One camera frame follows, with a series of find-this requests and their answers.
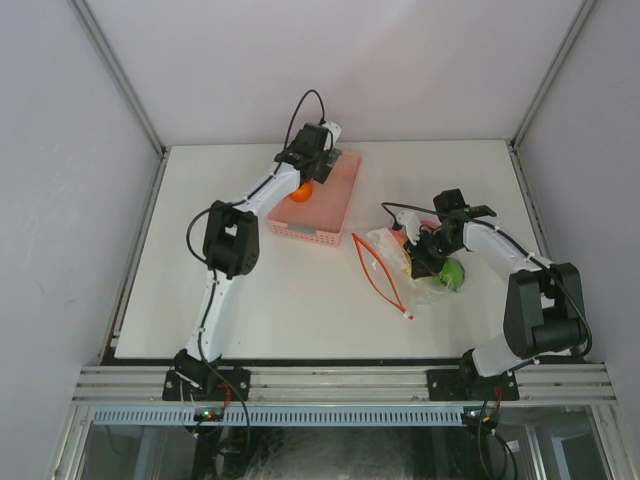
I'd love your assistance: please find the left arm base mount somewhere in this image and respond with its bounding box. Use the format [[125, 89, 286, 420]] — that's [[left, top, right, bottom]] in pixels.
[[162, 368, 251, 402]]

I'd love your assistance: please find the left aluminium corner post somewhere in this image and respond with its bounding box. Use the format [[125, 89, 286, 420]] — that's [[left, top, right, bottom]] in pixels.
[[68, 0, 166, 159]]

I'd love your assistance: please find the fake green fruit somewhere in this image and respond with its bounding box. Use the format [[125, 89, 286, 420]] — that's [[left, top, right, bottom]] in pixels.
[[433, 258, 466, 292]]

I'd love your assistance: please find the slotted cable duct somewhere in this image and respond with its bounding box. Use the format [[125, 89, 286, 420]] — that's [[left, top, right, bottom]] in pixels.
[[93, 405, 465, 427]]

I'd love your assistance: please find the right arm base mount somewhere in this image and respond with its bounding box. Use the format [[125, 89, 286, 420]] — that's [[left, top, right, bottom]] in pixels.
[[426, 368, 520, 401]]

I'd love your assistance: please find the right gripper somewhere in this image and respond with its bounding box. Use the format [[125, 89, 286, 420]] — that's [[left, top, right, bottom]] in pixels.
[[403, 227, 461, 279]]

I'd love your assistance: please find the right aluminium corner post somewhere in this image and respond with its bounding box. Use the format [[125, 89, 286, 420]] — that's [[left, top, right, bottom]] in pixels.
[[509, 0, 600, 151]]

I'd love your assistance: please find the clear zip top bag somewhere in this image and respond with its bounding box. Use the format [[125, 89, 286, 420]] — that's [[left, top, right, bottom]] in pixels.
[[351, 227, 466, 320]]

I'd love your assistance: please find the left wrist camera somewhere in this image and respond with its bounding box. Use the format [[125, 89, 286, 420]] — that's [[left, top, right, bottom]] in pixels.
[[320, 121, 342, 151]]

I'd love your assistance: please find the aluminium corner post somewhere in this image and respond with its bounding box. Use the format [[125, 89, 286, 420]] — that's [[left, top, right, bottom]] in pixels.
[[509, 0, 600, 151], [68, 0, 166, 159]]

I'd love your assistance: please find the fake red fruit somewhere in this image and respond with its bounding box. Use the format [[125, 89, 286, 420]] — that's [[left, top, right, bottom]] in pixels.
[[391, 220, 439, 245]]

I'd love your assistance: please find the fake orange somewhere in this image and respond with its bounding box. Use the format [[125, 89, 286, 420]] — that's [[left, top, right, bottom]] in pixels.
[[289, 182, 313, 203]]

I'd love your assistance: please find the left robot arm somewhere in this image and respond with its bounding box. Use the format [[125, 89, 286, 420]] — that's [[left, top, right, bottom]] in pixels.
[[174, 120, 342, 400]]

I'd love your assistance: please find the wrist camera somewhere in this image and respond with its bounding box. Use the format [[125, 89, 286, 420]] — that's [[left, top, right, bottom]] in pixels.
[[320, 121, 342, 151], [393, 210, 422, 244]]

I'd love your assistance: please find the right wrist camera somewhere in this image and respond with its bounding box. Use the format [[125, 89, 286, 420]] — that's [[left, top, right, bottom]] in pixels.
[[393, 210, 422, 244]]

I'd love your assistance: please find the left camera cable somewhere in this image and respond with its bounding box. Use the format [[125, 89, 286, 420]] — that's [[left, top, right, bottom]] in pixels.
[[185, 89, 327, 361]]

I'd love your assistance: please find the aluminium front rail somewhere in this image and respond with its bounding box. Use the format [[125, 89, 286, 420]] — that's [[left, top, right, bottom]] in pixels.
[[72, 364, 616, 406]]

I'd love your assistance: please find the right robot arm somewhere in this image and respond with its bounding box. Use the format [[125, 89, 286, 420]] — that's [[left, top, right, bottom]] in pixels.
[[396, 189, 592, 401]]

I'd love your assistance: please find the pink plastic basket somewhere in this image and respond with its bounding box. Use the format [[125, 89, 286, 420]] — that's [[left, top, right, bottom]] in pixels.
[[267, 151, 363, 247]]

